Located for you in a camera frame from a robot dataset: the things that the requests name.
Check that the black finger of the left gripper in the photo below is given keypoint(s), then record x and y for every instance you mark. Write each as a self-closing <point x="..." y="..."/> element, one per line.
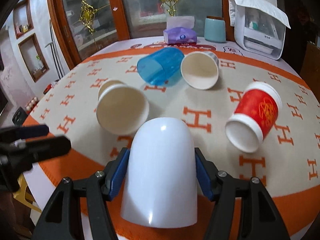
<point x="20" y="157"/>

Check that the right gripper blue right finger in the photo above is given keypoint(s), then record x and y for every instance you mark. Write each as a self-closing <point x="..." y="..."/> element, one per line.
<point x="259" y="216"/>

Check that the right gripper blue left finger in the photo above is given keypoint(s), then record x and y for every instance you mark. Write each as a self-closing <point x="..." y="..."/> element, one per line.
<point x="61" y="217"/>

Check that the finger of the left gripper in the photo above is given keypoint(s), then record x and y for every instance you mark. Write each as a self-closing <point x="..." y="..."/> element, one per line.
<point x="23" y="132"/>

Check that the white plastic cup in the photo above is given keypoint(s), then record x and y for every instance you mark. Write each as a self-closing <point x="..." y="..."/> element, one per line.
<point x="160" y="188"/>

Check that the red paper cup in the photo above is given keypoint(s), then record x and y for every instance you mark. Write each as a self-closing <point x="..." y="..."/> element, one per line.
<point x="254" y="116"/>

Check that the brown sleeve paper cup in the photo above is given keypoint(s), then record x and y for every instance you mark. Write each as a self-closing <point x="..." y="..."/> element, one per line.
<point x="121" y="109"/>

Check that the blue translucent plastic cup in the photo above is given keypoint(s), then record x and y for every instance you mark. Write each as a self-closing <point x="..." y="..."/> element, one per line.
<point x="160" y="66"/>

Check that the grey checkered paper cup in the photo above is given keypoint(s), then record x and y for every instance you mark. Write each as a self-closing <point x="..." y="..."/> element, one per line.
<point x="200" y="69"/>

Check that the red egg carton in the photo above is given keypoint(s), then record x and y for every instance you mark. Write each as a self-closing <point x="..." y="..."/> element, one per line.
<point x="31" y="105"/>

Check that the orange H-pattern blanket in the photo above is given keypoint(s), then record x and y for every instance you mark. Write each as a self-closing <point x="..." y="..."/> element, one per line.
<point x="287" y="162"/>

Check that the wooden glass sliding door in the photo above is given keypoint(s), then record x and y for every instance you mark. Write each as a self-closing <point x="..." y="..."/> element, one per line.
<point x="84" y="27"/>

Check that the white printed tablecloth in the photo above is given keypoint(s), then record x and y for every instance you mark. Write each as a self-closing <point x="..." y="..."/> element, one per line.
<point x="228" y="47"/>

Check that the white sterilizer box appliance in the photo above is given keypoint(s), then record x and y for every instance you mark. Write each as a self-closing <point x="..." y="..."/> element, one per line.
<point x="259" y="33"/>

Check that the purple tissue pack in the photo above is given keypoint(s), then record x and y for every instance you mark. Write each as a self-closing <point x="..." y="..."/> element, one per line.
<point x="179" y="30"/>

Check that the teal canister with brown lid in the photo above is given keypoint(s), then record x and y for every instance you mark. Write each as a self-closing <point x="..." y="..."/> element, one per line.
<point x="215" y="30"/>

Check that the white cloth on appliance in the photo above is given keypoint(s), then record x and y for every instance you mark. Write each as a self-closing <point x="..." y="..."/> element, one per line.
<point x="261" y="5"/>

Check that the wall niche wooden frame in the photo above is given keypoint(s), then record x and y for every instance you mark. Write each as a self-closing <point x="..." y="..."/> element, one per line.
<point x="33" y="57"/>

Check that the upper wall niche frame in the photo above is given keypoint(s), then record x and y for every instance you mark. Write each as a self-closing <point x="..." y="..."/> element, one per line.
<point x="22" y="18"/>

